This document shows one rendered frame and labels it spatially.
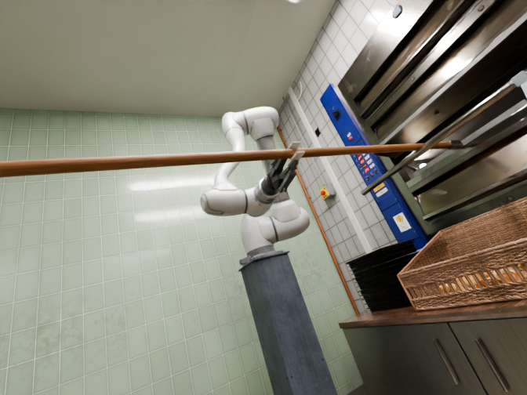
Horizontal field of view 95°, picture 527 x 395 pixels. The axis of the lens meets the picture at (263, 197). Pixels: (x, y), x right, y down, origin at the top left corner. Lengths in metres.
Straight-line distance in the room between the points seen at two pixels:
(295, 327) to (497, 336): 0.69
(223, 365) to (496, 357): 1.31
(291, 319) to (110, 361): 1.02
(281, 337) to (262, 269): 0.29
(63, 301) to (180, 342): 0.69
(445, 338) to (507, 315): 0.23
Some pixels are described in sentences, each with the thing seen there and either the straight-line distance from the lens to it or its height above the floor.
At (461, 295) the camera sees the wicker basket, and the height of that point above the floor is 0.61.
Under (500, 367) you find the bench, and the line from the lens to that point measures 1.13.
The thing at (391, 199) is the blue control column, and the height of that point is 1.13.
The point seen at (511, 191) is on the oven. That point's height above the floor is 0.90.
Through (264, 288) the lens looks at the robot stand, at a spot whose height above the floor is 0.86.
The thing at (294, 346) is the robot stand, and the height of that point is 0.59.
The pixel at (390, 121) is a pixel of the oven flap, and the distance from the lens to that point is 1.79.
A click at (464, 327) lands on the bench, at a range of 1.11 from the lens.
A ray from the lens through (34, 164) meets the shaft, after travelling 0.65.
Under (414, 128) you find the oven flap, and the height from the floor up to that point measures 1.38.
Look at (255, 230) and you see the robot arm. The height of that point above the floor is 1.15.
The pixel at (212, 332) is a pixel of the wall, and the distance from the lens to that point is 1.78.
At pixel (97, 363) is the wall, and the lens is 1.78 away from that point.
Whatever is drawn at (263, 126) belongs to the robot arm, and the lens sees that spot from 1.37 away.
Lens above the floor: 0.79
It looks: 23 degrees up
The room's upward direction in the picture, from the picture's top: 19 degrees counter-clockwise
